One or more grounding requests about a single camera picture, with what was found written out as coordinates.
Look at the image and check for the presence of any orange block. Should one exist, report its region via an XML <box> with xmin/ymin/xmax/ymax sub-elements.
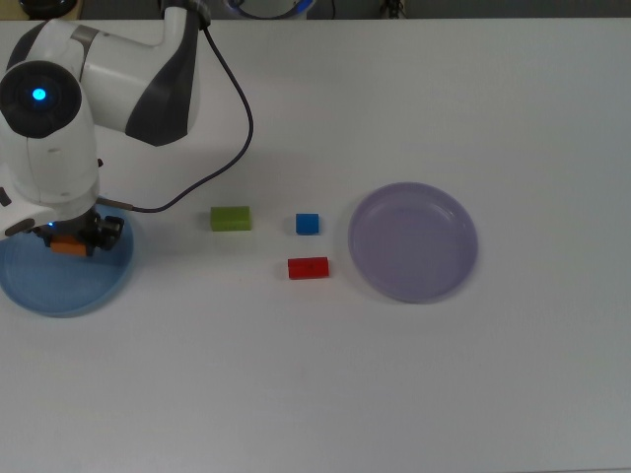
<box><xmin>51</xmin><ymin>237</ymin><xmax>88</xmax><ymax>257</ymax></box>

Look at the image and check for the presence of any blue plate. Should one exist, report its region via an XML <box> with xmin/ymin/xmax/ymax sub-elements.
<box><xmin>0</xmin><ymin>204</ymin><xmax>135</xmax><ymax>318</ymax></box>

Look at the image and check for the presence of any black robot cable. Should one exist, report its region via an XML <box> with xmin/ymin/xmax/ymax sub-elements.
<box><xmin>96</xmin><ymin>17</ymin><xmax>255</xmax><ymax>214</ymax></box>

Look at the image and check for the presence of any red cylinder block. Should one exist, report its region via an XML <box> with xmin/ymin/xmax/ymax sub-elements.
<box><xmin>287</xmin><ymin>255</ymin><xmax>330</xmax><ymax>281</ymax></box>

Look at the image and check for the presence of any green block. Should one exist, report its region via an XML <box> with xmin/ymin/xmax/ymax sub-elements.
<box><xmin>209</xmin><ymin>205</ymin><xmax>254</xmax><ymax>233</ymax></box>

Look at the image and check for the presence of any black rounded object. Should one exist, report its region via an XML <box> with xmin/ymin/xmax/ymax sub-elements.
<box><xmin>19</xmin><ymin>0</ymin><xmax>78</xmax><ymax>14</ymax></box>

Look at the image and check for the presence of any purple plate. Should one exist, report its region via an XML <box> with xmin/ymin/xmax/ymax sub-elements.
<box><xmin>347</xmin><ymin>181</ymin><xmax>479</xmax><ymax>304</ymax></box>

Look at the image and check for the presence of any blue block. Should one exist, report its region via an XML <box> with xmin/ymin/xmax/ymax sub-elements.
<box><xmin>295</xmin><ymin>212</ymin><xmax>320</xmax><ymax>236</ymax></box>

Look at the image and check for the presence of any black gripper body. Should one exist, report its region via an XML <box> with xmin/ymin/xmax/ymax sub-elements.
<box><xmin>57</xmin><ymin>209</ymin><xmax>103</xmax><ymax>243</ymax></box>

